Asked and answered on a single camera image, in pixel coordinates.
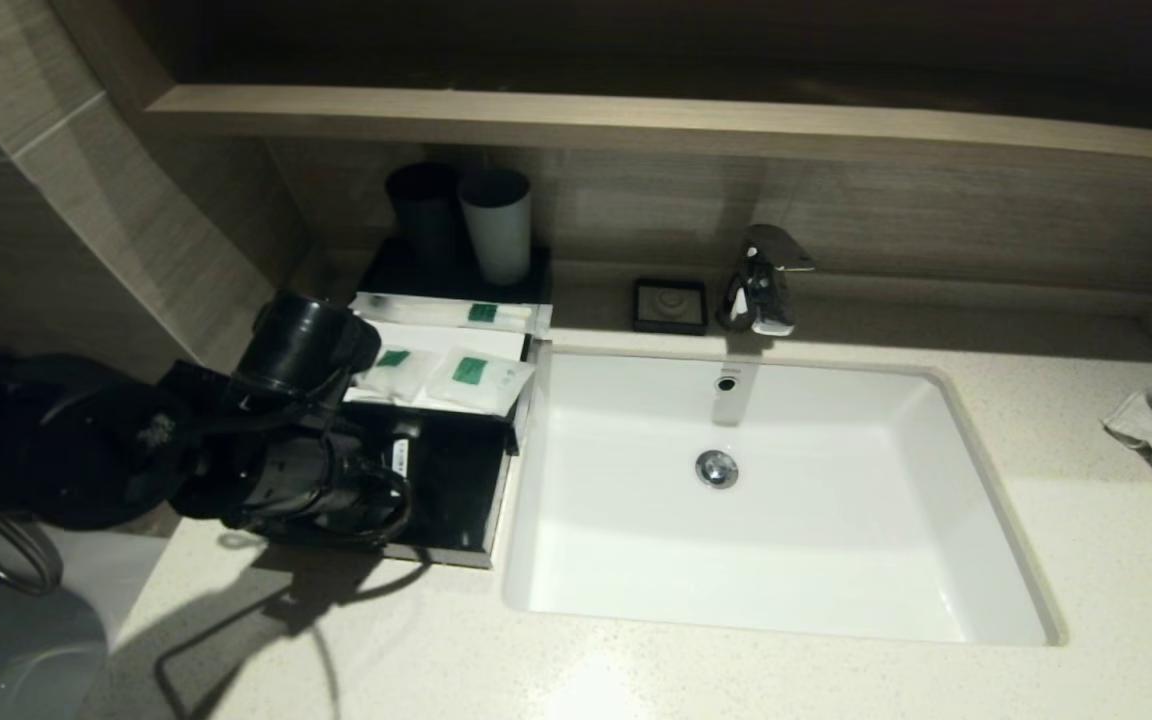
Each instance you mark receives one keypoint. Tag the white bathtub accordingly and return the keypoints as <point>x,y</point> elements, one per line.
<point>106,580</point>

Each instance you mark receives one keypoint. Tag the white cup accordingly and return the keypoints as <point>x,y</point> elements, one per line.
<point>498,240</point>

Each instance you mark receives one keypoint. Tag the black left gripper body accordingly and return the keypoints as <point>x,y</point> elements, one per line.
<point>376,490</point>

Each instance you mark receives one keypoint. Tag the long clear packet green label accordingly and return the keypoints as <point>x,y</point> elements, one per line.
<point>436,310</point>

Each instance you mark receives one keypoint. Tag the black amenity tray with packets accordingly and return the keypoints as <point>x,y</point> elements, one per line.
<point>511,430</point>

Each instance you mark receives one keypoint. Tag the small packet green label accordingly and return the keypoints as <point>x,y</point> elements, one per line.
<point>401,372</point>
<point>481,385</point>

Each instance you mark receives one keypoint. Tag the white ceramic sink basin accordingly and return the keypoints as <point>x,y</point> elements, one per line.
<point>786,560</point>

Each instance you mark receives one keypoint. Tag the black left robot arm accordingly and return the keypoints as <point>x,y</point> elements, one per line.
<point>86,440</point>

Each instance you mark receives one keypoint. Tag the dark metal cup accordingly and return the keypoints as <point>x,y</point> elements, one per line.
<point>423,215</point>

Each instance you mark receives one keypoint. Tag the black square soap dish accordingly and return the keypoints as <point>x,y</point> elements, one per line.
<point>670,305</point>

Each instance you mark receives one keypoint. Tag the chrome sink faucet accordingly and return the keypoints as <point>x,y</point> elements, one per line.
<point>766,290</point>

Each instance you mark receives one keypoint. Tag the chrome sink drain plug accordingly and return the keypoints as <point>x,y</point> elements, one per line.
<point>717,469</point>

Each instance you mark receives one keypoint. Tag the wooden wall shelf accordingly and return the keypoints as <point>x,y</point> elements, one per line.
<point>636,120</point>

